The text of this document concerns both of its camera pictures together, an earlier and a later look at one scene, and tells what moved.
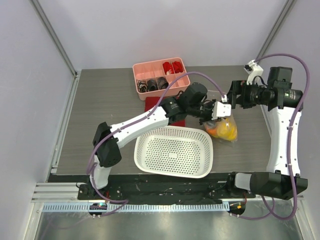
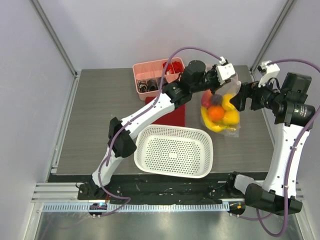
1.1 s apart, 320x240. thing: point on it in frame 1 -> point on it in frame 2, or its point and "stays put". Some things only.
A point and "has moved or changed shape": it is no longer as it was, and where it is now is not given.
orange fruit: (212, 131) has moved or changed shape
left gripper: (210, 103) -> (212, 70)
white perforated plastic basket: (177, 150) stays put
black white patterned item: (142, 85) stays put
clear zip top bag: (225, 128) has moved or changed shape
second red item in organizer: (177, 67) stays put
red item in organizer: (167, 68) stays put
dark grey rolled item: (152, 85) stays put
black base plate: (217, 188) stays put
